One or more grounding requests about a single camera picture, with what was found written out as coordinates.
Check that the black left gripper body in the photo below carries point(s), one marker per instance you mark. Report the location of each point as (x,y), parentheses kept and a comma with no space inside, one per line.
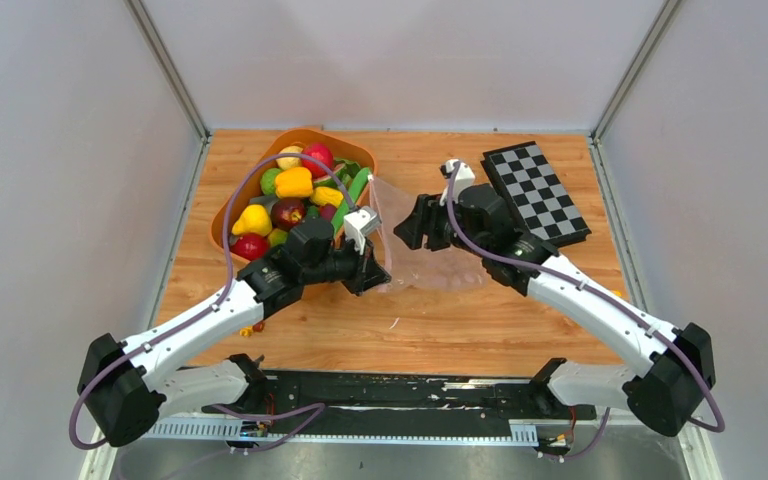
(355,267)

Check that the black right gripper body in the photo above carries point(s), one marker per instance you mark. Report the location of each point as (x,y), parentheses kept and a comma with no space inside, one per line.
(441,232)

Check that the clear zip top bag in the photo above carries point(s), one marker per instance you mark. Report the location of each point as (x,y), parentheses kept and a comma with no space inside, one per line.
(447,270)

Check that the light green pepper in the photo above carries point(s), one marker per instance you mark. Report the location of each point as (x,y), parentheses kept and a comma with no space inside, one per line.
(355,190)

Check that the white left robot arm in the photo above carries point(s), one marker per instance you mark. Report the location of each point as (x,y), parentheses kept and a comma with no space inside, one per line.
(126,386)

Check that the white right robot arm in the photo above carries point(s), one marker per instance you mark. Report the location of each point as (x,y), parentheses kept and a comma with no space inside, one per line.
(668,373)

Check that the yellow corn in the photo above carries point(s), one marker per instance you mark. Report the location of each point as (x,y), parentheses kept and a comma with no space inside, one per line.
(323,195)

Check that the green mango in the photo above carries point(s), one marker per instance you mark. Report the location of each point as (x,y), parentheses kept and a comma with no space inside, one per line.
(277,237)

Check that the dark red apple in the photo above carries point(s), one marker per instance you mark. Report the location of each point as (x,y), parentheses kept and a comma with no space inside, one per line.
(286,213)

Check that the yellow bell pepper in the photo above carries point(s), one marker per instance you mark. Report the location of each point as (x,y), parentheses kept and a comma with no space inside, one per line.
(296,182)

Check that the black white checkerboard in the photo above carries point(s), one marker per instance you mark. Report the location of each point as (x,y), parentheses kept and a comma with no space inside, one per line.
(524,178)

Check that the yellow toy car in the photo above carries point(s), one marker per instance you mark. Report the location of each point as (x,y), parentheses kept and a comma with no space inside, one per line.
(251,330)

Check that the yellow pear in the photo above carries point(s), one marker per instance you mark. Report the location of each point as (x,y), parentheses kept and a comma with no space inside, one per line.
(254,219)

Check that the green lime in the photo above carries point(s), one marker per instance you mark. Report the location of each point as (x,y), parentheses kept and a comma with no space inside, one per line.
(267,181)

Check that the yellow lemon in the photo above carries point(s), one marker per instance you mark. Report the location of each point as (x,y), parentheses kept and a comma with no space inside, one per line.
(287,160)

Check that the orange plastic basket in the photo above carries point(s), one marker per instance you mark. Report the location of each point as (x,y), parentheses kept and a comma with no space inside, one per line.
(251,185)

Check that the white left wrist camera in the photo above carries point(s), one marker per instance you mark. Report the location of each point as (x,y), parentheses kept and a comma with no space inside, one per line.
(359,224)

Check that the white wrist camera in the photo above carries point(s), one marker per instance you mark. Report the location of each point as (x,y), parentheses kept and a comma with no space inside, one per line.
(359,224)
(459,177)

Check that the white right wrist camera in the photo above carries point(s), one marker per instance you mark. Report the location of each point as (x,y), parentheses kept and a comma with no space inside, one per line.
(459,177)

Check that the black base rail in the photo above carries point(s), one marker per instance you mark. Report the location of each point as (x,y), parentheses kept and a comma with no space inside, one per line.
(323,402)

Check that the white slotted cable duct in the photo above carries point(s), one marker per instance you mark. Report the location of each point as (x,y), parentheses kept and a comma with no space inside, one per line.
(519,435)

